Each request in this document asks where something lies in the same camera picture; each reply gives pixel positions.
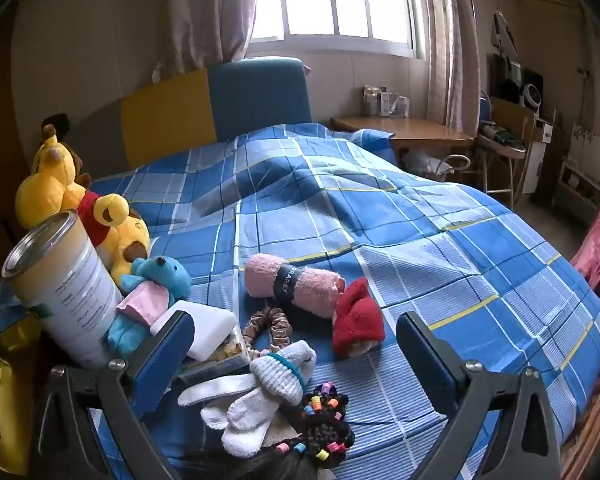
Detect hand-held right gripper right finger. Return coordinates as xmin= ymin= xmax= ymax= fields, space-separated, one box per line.
xmin=396 ymin=311 xmax=563 ymax=480

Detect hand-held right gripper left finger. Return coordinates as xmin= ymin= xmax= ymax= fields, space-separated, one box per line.
xmin=30 ymin=310 xmax=197 ymax=480

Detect blue teddy plush toy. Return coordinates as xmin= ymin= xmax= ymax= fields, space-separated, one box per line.
xmin=105 ymin=255 xmax=193 ymax=356

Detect satin hair scrunchie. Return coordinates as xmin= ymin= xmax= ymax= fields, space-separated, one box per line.
xmin=242 ymin=306 xmax=293 ymax=356

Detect pink dishcloth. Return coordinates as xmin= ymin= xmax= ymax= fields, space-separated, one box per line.
xmin=244 ymin=253 xmax=346 ymax=320

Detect gold foil bag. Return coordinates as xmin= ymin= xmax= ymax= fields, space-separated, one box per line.
xmin=0 ymin=310 xmax=46 ymax=476

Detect white power bank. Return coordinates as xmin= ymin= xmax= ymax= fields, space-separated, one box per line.
xmin=150 ymin=300 xmax=237 ymax=361

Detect blue tissue pack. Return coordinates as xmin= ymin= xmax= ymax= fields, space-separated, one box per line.
xmin=177 ymin=325 xmax=253 ymax=386

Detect red knit hat doll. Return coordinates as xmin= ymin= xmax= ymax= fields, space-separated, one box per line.
xmin=331 ymin=276 xmax=385 ymax=358

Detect white metal can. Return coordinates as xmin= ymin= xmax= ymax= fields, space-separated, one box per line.
xmin=2 ymin=208 xmax=126 ymax=371

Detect blue plaid blanket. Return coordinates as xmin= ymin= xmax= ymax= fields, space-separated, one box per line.
xmin=0 ymin=122 xmax=600 ymax=480

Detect large yellow plush toy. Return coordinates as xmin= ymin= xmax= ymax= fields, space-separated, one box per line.
xmin=14 ymin=124 xmax=93 ymax=231

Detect wooden desk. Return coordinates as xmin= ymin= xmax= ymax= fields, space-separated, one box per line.
xmin=329 ymin=115 xmax=476 ymax=161

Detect white shelf unit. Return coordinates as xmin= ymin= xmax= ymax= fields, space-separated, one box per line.
xmin=550 ymin=125 xmax=600 ymax=226

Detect yellow and blue headboard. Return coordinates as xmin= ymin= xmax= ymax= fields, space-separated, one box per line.
xmin=70 ymin=57 xmax=313 ymax=181

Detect wooden folding chair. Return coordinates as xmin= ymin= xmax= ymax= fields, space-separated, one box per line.
xmin=475 ymin=95 xmax=538 ymax=211

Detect clear containers on desk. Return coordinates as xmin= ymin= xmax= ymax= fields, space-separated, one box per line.
xmin=362 ymin=84 xmax=411 ymax=118

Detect black monitor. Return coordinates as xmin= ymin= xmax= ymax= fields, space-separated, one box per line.
xmin=490 ymin=52 xmax=543 ymax=106

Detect pale patterned curtain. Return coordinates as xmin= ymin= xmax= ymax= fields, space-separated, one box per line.
xmin=415 ymin=0 xmax=481 ymax=131
xmin=152 ymin=0 xmax=258 ymax=81

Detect window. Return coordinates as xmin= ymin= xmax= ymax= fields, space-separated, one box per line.
xmin=250 ymin=0 xmax=428 ymax=58

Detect white basket with handle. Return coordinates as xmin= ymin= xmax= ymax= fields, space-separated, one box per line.
xmin=402 ymin=150 xmax=473 ymax=183

